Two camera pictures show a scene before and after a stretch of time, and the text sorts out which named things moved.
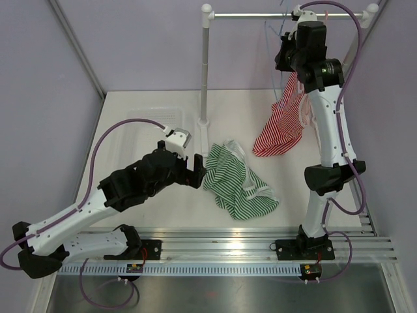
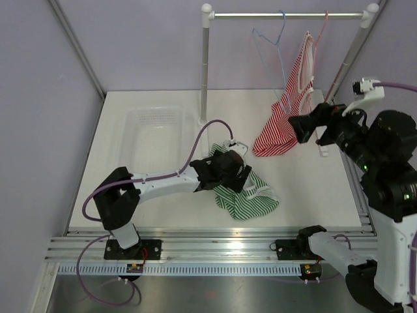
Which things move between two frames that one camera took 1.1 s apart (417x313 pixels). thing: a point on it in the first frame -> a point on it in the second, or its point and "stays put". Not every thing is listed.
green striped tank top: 238,191 stays put
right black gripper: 280,64 -> 322,113
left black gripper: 192,178 -> 235,183
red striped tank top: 290,115 stays put
